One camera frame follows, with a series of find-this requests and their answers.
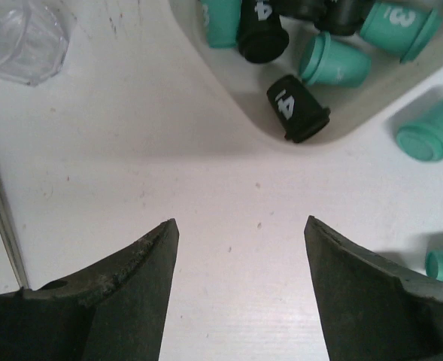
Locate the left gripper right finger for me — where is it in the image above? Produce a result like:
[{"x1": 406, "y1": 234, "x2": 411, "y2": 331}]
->
[{"x1": 304, "y1": 216, "x2": 443, "y2": 360}]

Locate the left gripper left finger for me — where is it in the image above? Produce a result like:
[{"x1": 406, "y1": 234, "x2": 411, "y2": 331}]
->
[{"x1": 0, "y1": 219, "x2": 179, "y2": 360}]

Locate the black capsule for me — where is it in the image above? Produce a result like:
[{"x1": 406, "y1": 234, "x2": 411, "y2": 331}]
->
[
  {"x1": 266, "y1": 74, "x2": 330, "y2": 144},
  {"x1": 274, "y1": 0, "x2": 326, "y2": 22},
  {"x1": 314, "y1": 0, "x2": 374, "y2": 36},
  {"x1": 237, "y1": 0, "x2": 289, "y2": 64}
]

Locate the white storage basket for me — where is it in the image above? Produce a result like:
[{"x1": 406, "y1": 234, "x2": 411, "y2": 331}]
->
[{"x1": 169, "y1": 1, "x2": 443, "y2": 145}]

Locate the clear glass tumbler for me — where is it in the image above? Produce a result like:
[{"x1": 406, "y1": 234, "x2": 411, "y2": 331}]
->
[{"x1": 0, "y1": 1, "x2": 72, "y2": 86}]

